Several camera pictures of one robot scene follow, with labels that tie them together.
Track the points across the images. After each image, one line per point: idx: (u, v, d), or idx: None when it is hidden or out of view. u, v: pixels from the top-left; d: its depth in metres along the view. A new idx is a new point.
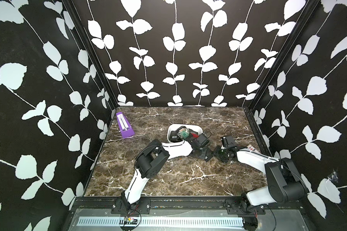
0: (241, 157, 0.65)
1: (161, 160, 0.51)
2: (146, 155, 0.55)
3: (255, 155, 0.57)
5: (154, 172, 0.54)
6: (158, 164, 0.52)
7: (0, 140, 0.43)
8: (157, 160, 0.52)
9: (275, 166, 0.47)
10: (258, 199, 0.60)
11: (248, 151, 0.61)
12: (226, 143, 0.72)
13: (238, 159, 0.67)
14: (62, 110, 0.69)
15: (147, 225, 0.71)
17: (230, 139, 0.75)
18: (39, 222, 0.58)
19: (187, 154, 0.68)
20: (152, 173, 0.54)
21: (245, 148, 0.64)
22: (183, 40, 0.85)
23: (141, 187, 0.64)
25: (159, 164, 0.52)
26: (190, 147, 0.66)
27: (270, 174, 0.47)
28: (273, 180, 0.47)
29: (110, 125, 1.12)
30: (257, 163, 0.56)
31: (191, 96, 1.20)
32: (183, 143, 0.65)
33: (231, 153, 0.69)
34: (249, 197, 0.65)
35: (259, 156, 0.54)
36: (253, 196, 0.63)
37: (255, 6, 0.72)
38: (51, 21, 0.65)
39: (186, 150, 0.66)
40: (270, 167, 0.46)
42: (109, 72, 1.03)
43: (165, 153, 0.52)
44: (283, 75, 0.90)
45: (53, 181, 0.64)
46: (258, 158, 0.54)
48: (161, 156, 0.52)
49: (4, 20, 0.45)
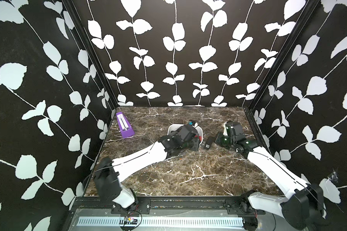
0: (261, 163, 0.52)
1: (110, 183, 0.40)
2: (98, 176, 0.46)
3: (276, 167, 0.48)
5: (111, 196, 0.46)
6: (109, 187, 0.41)
7: (0, 140, 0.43)
8: (105, 184, 0.41)
9: (303, 198, 0.39)
10: (261, 205, 0.60)
11: (267, 158, 0.51)
12: (235, 133, 0.61)
13: (252, 160, 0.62)
14: (62, 110, 0.69)
15: (147, 225, 0.71)
17: (238, 129, 0.62)
18: (39, 222, 0.58)
19: (160, 158, 0.53)
20: (108, 198, 0.46)
21: (266, 153, 0.52)
22: (183, 40, 0.85)
23: (120, 201, 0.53)
25: (110, 188, 0.42)
26: (162, 149, 0.51)
27: (293, 203, 0.41)
28: (294, 209, 0.42)
29: (110, 125, 1.12)
30: (279, 180, 0.46)
31: (191, 96, 1.20)
32: (148, 151, 0.50)
33: (242, 148, 0.58)
34: (250, 200, 0.65)
35: (282, 172, 0.46)
36: (256, 201, 0.61)
37: (255, 6, 0.72)
38: (51, 21, 0.65)
39: (155, 157, 0.51)
40: (299, 199, 0.39)
42: (109, 72, 1.03)
43: (114, 175, 0.41)
44: (283, 75, 0.90)
45: (53, 180, 0.64)
46: (283, 175, 0.45)
48: (113, 177, 0.41)
49: (4, 20, 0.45)
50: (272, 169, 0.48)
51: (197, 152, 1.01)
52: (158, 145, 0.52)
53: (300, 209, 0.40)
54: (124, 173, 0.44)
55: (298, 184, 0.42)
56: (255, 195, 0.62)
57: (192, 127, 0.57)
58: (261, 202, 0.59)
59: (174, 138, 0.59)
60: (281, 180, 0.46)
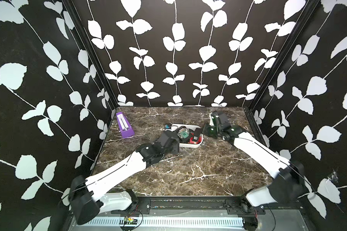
0: (244, 147, 0.55)
1: (81, 206, 0.38)
2: (73, 198, 0.44)
3: (260, 148, 0.50)
5: (90, 215, 0.44)
6: (80, 210, 0.39)
7: (0, 140, 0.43)
8: (76, 206, 0.40)
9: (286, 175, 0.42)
10: (259, 200, 0.60)
11: (252, 140, 0.53)
12: (220, 122, 0.63)
13: (237, 145, 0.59)
14: (62, 110, 0.69)
15: (147, 225, 0.71)
17: (223, 117, 0.63)
18: (39, 222, 0.58)
19: (138, 169, 0.51)
20: (88, 217, 0.44)
21: (250, 136, 0.54)
22: (183, 40, 0.85)
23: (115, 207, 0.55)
25: (81, 211, 0.39)
26: (140, 160, 0.50)
27: (279, 180, 0.44)
28: (279, 185, 0.44)
29: (110, 125, 1.12)
30: (263, 160, 0.49)
31: (191, 96, 1.20)
32: (125, 164, 0.48)
33: (228, 135, 0.59)
34: (249, 198, 0.65)
35: (266, 152, 0.49)
36: (254, 198, 0.62)
37: (255, 6, 0.72)
38: (51, 21, 0.65)
39: (133, 169, 0.49)
40: (283, 177, 0.42)
42: (109, 72, 1.03)
43: (88, 196, 0.39)
44: (283, 75, 0.90)
45: (53, 181, 0.64)
46: (267, 157, 0.47)
48: (87, 198, 0.39)
49: (4, 20, 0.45)
50: (257, 151, 0.50)
51: (197, 153, 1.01)
52: (136, 155, 0.51)
53: (284, 186, 0.43)
54: (99, 191, 0.42)
55: (281, 163, 0.45)
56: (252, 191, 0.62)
57: (170, 131, 0.57)
58: (256, 197, 0.61)
59: (154, 146, 0.58)
60: (266, 161, 0.48)
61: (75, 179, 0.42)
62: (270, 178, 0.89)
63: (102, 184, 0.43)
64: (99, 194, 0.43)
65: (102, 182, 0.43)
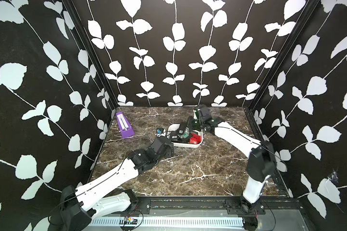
0: (220, 134, 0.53)
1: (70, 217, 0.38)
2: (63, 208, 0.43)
3: (236, 135, 0.55)
5: (81, 224, 0.43)
6: (70, 222, 0.39)
7: (0, 140, 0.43)
8: (66, 217, 0.40)
9: (257, 152, 0.48)
10: (253, 193, 0.62)
11: (229, 128, 0.58)
12: (201, 115, 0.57)
13: (216, 135, 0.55)
14: (62, 110, 0.69)
15: (147, 225, 0.71)
17: (205, 110, 0.68)
18: (38, 222, 0.58)
19: (130, 176, 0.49)
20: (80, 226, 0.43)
21: (227, 124, 0.60)
22: (183, 40, 0.85)
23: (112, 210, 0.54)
25: (72, 222, 0.39)
26: (132, 167, 0.49)
27: (251, 161, 0.51)
28: (252, 165, 0.51)
29: (110, 125, 1.12)
30: (237, 145, 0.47)
31: (191, 96, 1.20)
32: (117, 173, 0.47)
33: (208, 127, 0.65)
34: (246, 197, 0.66)
35: (241, 137, 0.54)
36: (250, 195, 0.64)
37: (255, 6, 0.72)
38: (51, 21, 0.65)
39: (124, 177, 0.48)
40: (255, 156, 0.47)
42: (109, 72, 1.03)
43: (78, 207, 0.39)
44: (283, 75, 0.90)
45: (53, 180, 0.64)
46: (241, 139, 0.53)
48: (76, 209, 0.39)
49: (4, 20, 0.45)
50: (235, 139, 0.56)
51: (197, 153, 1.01)
52: (128, 163, 0.50)
53: (255, 163, 0.49)
54: (88, 202, 0.41)
55: (254, 144, 0.50)
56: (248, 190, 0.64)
57: (165, 138, 0.57)
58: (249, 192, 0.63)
59: (147, 152, 0.57)
60: (239, 144, 0.55)
61: (65, 190, 0.41)
62: (270, 178, 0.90)
63: (92, 195, 0.42)
64: (88, 205, 0.42)
65: (92, 192, 0.42)
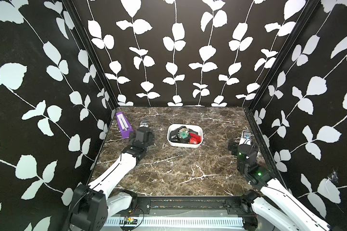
0: (273, 196, 0.52)
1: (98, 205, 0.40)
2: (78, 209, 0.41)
3: (293, 205, 0.46)
5: (101, 221, 0.43)
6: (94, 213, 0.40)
7: (0, 140, 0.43)
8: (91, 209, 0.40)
9: None
10: (266, 217, 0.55)
11: (283, 194, 0.49)
12: (249, 162, 0.57)
13: (263, 191, 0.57)
14: (62, 110, 0.69)
15: (147, 225, 0.71)
17: (254, 158, 0.57)
18: (38, 222, 0.58)
19: (130, 167, 0.57)
20: (98, 225, 0.42)
21: (279, 187, 0.51)
22: (183, 40, 0.85)
23: (119, 208, 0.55)
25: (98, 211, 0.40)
26: (130, 157, 0.56)
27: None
28: None
29: (110, 125, 1.12)
30: (295, 217, 0.46)
31: (191, 96, 1.20)
32: (119, 163, 0.53)
33: (254, 181, 0.55)
34: (255, 207, 0.63)
35: (302, 211, 0.45)
36: (261, 211, 0.61)
37: (255, 6, 0.72)
38: (51, 21, 0.65)
39: (126, 166, 0.54)
40: None
42: (109, 72, 1.03)
43: (99, 196, 0.41)
44: (283, 75, 0.90)
45: (53, 180, 0.64)
46: (303, 215, 0.44)
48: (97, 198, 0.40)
49: (4, 20, 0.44)
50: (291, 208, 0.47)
51: (197, 153, 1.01)
52: (126, 155, 0.57)
53: None
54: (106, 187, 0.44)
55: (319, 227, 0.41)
56: (263, 204, 0.61)
57: (146, 128, 0.64)
58: (266, 213, 0.59)
59: (135, 144, 0.65)
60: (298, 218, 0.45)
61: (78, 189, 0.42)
62: None
63: (106, 183, 0.45)
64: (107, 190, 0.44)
65: (106, 181, 0.46)
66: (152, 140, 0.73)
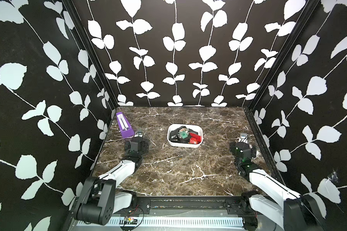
0: (257, 181, 0.58)
1: (108, 191, 0.43)
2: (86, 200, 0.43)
3: (272, 183, 0.52)
5: (108, 211, 0.44)
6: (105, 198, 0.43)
7: (0, 140, 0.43)
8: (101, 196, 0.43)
9: (293, 203, 0.42)
10: (262, 209, 0.59)
11: (264, 175, 0.56)
12: (242, 156, 0.67)
13: (250, 179, 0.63)
14: (62, 110, 0.69)
15: (147, 225, 0.71)
17: (247, 152, 0.66)
18: (38, 222, 0.58)
19: (131, 171, 0.62)
20: (106, 215, 0.43)
21: (262, 172, 0.58)
22: (183, 40, 0.85)
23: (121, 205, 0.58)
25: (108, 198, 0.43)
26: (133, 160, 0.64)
27: (287, 212, 0.43)
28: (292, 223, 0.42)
29: (110, 125, 1.12)
30: (273, 194, 0.51)
31: (191, 96, 1.20)
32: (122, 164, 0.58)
33: (243, 172, 0.64)
34: (251, 201, 0.64)
35: (278, 186, 0.50)
36: (257, 203, 0.61)
37: (255, 6, 0.72)
38: (51, 21, 0.65)
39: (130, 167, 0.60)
40: (290, 206, 0.42)
42: (109, 72, 1.03)
43: (109, 182, 0.44)
44: (283, 75, 0.90)
45: (53, 180, 0.64)
46: (278, 188, 0.49)
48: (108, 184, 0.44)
49: (4, 20, 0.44)
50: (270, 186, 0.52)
51: (197, 153, 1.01)
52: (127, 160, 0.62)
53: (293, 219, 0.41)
54: None
55: (290, 195, 0.45)
56: (257, 198, 0.61)
57: (139, 138, 0.70)
58: (260, 205, 0.59)
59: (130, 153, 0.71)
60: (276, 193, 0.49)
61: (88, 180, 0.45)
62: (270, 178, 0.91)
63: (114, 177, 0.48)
64: None
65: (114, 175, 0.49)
66: (145, 147, 0.85)
